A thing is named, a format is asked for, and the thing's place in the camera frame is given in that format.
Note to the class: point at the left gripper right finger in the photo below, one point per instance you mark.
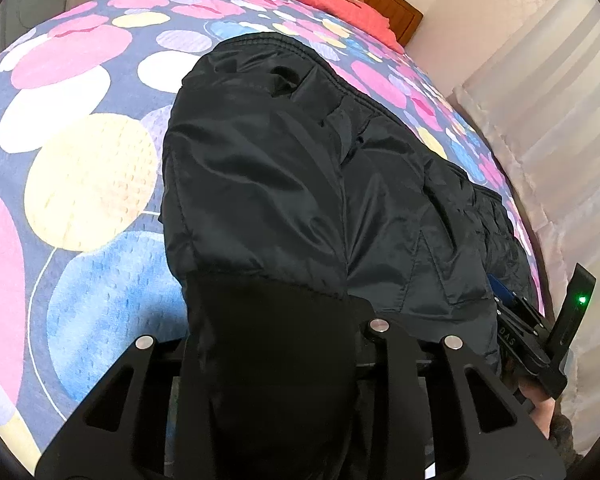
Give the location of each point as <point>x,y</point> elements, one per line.
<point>444,395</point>

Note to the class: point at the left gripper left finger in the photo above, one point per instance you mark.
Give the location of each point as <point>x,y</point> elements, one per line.
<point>118,431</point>

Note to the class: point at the black quilted jacket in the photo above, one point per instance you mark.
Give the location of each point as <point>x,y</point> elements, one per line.
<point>294,208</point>

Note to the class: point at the person's right hand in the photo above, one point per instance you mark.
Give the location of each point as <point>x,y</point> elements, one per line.
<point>543,404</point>

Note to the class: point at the striped beige side curtain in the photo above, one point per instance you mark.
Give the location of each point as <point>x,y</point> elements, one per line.
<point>537,102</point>

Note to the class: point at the colourful dotted bedspread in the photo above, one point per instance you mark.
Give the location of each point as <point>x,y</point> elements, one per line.
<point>84,101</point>

